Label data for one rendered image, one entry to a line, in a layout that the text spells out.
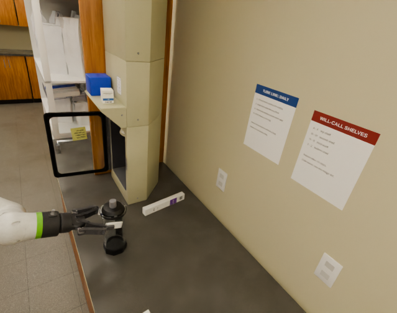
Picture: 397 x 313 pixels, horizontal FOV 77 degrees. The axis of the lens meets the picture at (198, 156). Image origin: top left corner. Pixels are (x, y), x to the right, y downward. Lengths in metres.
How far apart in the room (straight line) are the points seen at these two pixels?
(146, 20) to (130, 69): 0.21
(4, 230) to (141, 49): 0.83
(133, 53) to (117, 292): 0.96
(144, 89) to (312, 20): 0.72
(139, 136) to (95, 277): 0.65
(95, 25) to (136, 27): 0.38
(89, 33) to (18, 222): 0.94
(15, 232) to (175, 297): 0.61
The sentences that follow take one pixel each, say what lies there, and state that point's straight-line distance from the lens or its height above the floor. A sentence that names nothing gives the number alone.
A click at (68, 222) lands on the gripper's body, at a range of 1.06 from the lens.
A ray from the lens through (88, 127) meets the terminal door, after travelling 1.55.
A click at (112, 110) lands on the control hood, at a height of 1.50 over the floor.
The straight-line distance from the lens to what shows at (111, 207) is 1.10.
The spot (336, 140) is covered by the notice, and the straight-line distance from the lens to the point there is 0.91.
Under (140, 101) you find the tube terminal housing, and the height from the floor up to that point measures 1.53.
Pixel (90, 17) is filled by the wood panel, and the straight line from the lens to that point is 1.49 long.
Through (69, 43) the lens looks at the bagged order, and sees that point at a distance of 2.41.
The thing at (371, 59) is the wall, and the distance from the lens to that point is 0.87.
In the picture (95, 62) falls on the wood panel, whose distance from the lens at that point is 1.51.
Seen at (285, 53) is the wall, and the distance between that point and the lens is 1.02.
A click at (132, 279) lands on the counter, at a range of 1.16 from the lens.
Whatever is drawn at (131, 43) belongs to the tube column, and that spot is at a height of 1.78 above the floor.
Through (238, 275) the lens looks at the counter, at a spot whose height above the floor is 0.94.
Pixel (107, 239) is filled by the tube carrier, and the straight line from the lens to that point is 1.19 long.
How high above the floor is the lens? 1.89
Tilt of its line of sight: 28 degrees down
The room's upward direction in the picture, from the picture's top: 8 degrees clockwise
